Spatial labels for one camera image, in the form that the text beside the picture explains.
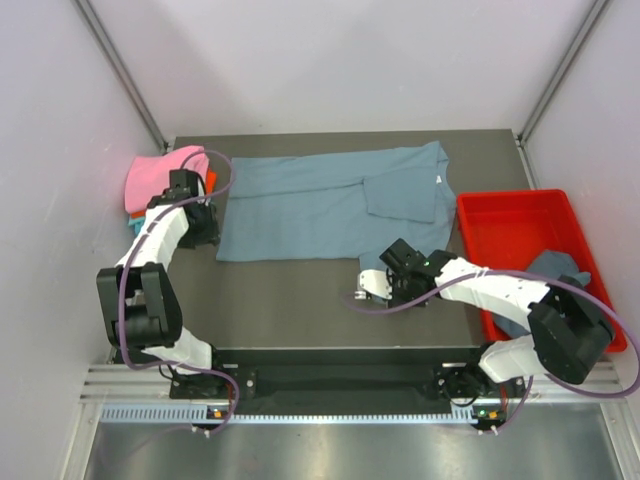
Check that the grey slotted cable duct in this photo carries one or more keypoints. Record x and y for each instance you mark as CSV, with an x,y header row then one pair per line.
x,y
202,414

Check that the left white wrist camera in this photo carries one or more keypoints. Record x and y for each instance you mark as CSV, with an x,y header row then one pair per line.
x,y
373,284

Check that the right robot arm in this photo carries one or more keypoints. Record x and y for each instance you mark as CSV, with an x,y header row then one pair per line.
x,y
565,333

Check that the aluminium frame rail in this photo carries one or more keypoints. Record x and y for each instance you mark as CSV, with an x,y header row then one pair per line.
x,y
119,384

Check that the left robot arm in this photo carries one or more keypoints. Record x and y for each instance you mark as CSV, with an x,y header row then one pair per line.
x,y
141,311

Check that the folded pink t-shirt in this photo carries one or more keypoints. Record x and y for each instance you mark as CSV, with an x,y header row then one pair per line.
x,y
149,175

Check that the folded teal t-shirt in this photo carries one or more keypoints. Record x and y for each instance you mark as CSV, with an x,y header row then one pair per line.
x,y
136,223

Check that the grey-blue polo shirt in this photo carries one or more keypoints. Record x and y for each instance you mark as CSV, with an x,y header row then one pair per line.
x,y
350,205

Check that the red plastic bin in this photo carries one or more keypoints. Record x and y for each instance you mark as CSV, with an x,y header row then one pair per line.
x,y
508,230

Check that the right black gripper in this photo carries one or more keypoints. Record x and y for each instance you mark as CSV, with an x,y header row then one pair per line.
x,y
396,299

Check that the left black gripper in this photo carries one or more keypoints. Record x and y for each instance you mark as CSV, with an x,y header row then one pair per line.
x,y
209,235

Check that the folded orange t-shirt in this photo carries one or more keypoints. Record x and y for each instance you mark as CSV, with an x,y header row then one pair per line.
x,y
209,184

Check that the grey-blue shirt in bin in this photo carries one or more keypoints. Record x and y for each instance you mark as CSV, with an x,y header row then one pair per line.
x,y
552,264

